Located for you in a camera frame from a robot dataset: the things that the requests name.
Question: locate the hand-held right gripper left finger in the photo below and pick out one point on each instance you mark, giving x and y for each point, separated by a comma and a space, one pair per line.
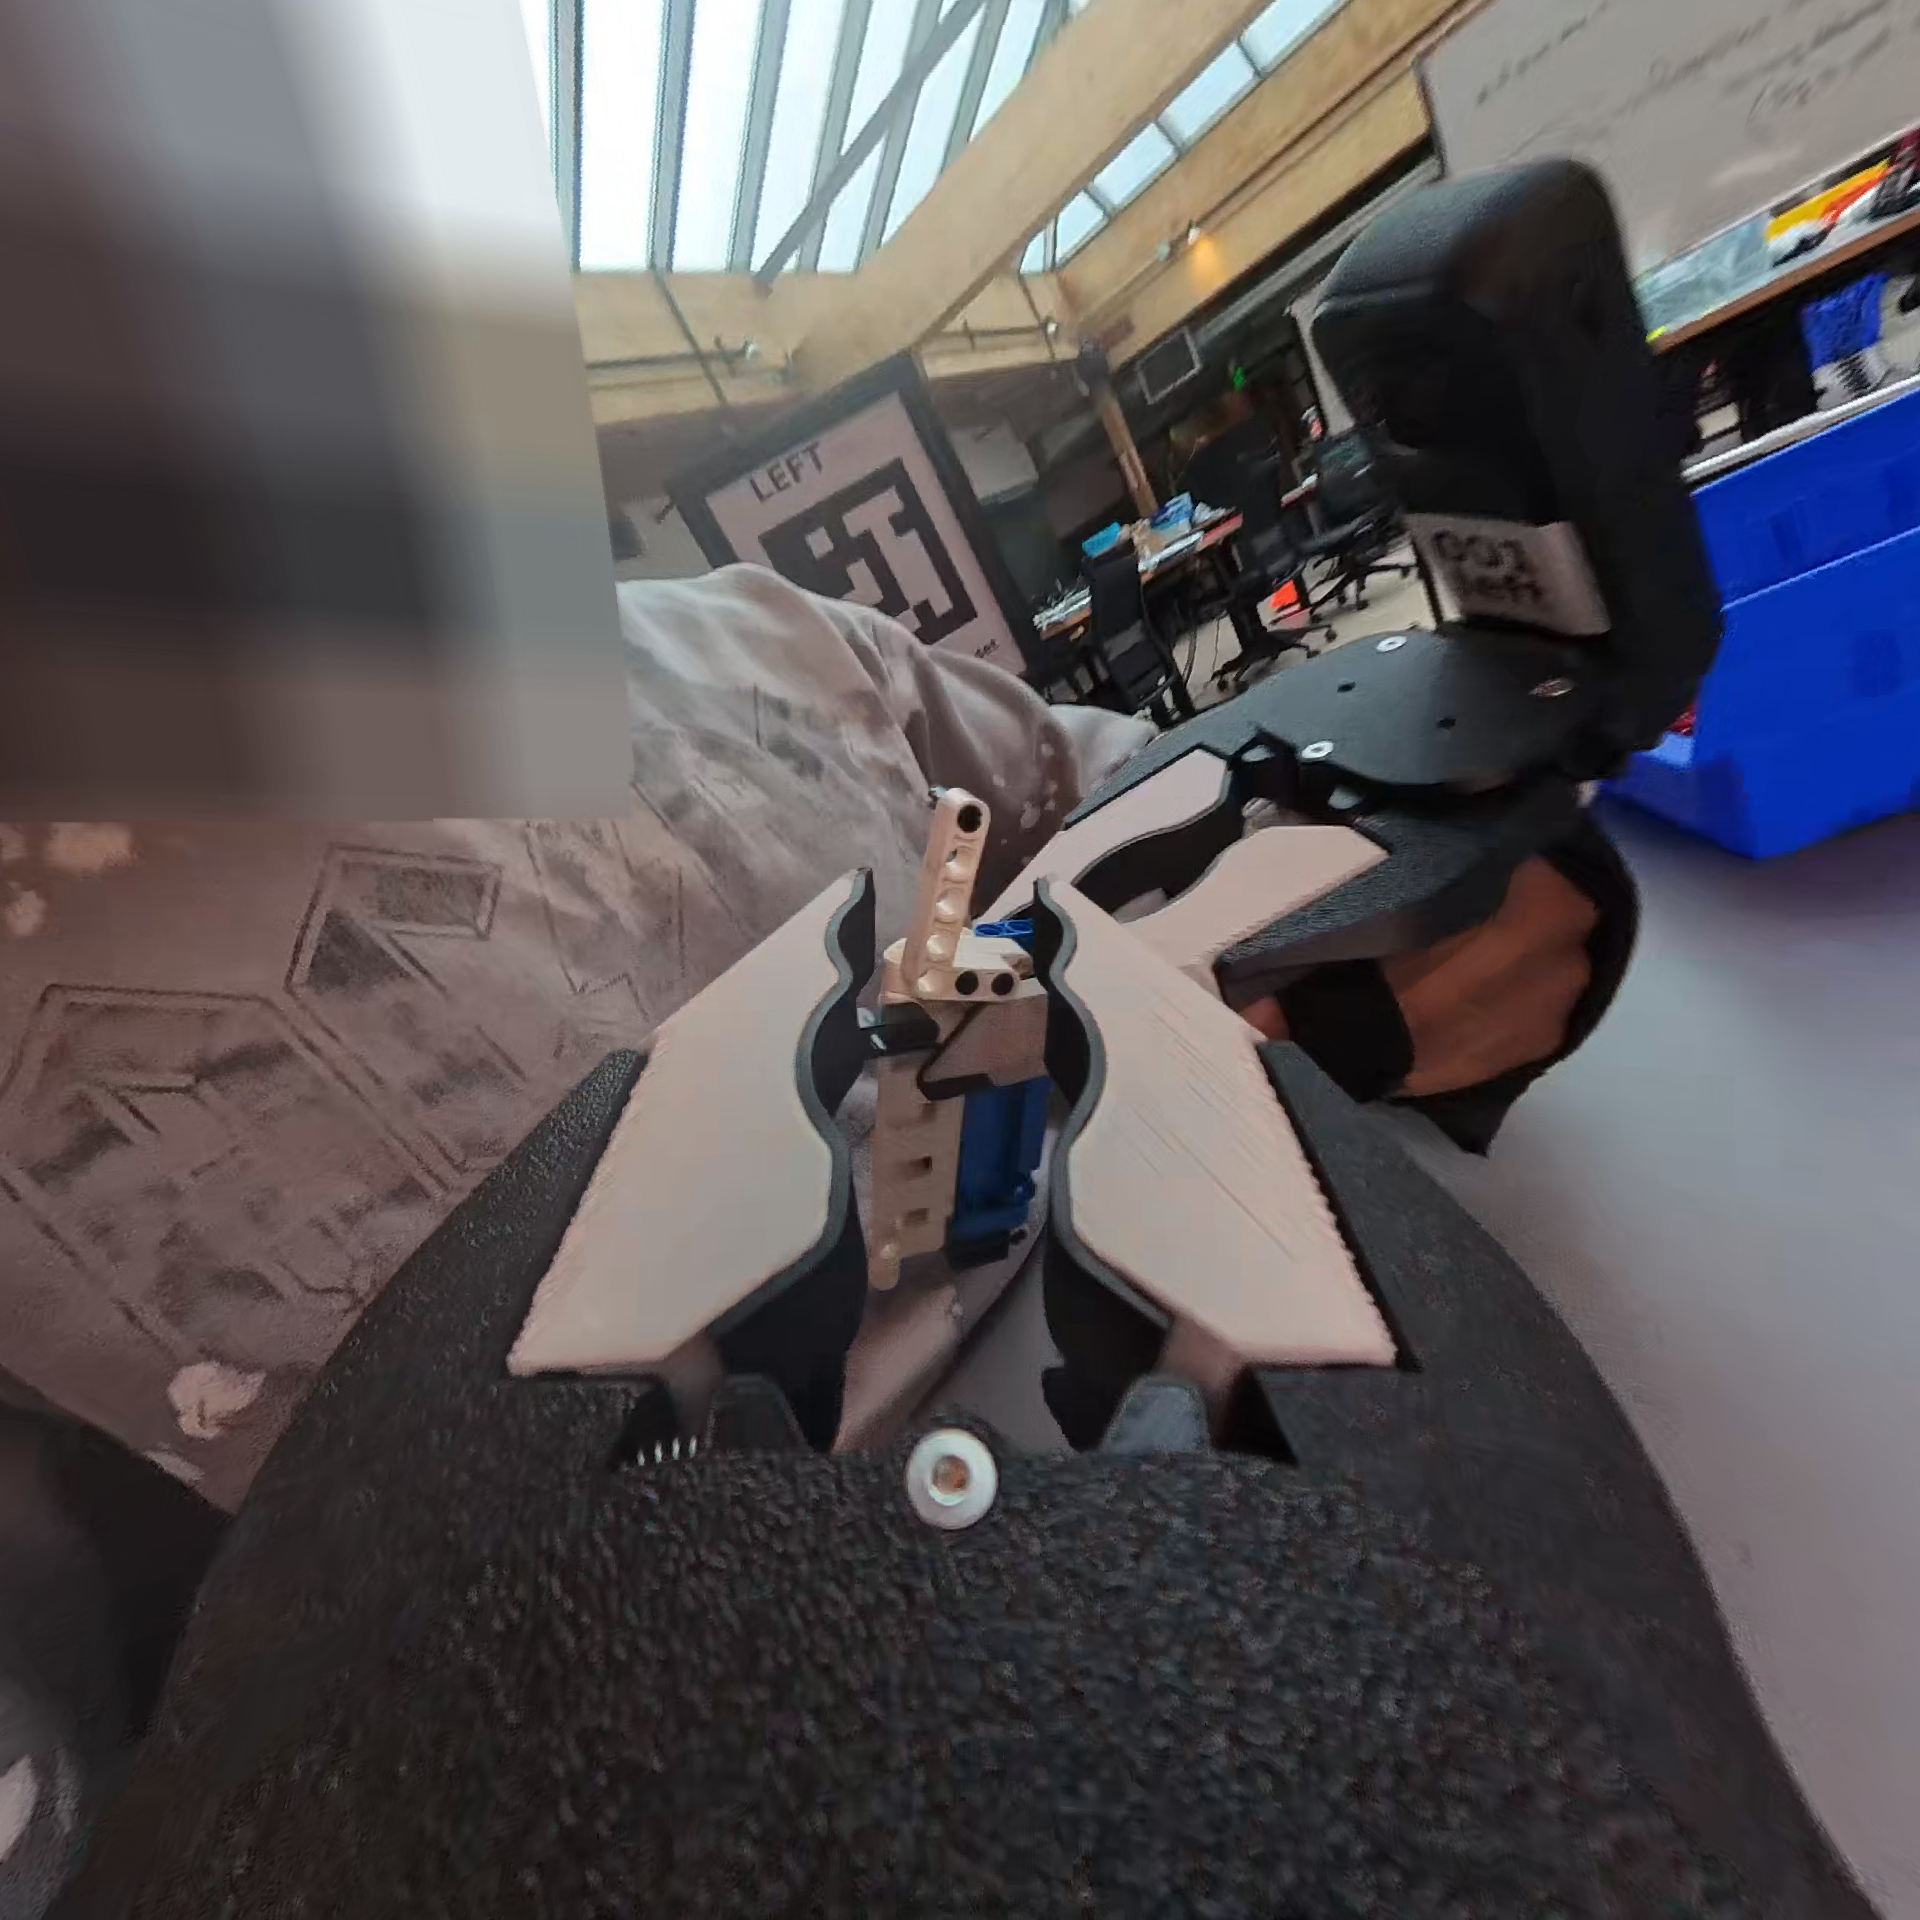
674, 1185

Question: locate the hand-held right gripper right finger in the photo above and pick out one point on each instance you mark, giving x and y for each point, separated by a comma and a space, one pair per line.
1231, 1185

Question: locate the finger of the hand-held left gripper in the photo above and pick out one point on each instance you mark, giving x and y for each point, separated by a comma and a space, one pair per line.
1154, 809
1290, 902

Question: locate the blue white car side panel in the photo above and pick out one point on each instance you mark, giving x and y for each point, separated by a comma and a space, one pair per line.
907, 1155

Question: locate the person's left hand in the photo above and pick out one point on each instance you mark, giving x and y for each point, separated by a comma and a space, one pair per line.
1501, 991

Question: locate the whiteboard on stand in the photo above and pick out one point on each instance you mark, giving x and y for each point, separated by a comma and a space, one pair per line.
1650, 106

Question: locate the person's grey sweatshirt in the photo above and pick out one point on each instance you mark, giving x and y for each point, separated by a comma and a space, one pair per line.
376, 1050

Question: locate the framed marker sign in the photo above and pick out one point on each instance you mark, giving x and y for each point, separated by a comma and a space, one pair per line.
902, 451

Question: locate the blue storage bin with tag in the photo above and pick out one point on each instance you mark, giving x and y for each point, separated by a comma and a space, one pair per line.
1799, 705

